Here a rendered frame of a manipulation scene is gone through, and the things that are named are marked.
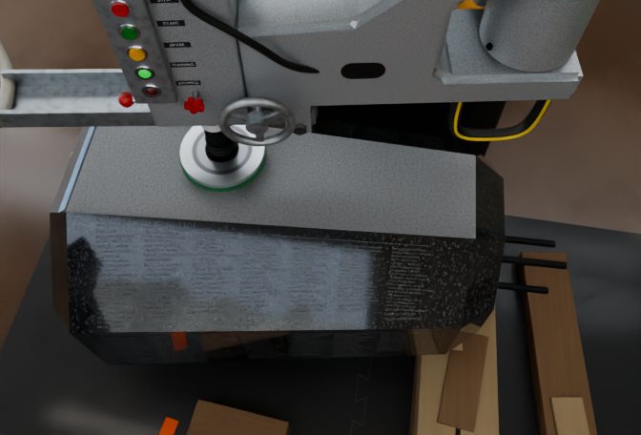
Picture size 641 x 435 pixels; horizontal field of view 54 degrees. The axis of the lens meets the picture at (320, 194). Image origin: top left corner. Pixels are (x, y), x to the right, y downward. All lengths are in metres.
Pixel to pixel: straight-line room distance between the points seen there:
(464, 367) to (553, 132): 1.20
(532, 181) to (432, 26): 1.62
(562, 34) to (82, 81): 1.01
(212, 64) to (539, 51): 0.60
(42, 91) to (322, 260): 0.76
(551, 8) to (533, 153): 1.62
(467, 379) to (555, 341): 0.39
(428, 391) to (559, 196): 1.04
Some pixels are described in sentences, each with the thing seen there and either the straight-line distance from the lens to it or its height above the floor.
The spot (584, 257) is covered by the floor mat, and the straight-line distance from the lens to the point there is 2.56.
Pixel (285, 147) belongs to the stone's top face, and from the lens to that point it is 1.64.
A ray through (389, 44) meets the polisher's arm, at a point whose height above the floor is 1.34.
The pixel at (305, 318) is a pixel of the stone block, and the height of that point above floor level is 0.65.
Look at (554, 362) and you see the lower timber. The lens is 2.29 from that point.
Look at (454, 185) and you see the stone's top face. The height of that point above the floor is 0.82.
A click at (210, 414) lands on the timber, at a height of 0.13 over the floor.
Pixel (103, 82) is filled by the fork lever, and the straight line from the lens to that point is 1.51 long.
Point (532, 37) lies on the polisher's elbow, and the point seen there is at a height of 1.34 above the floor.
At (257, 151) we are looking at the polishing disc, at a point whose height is 0.88.
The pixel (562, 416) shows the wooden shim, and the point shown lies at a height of 0.11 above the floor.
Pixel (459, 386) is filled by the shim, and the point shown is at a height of 0.22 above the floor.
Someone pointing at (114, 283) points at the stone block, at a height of 0.69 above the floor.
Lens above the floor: 2.18
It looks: 60 degrees down
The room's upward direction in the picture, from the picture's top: 1 degrees counter-clockwise
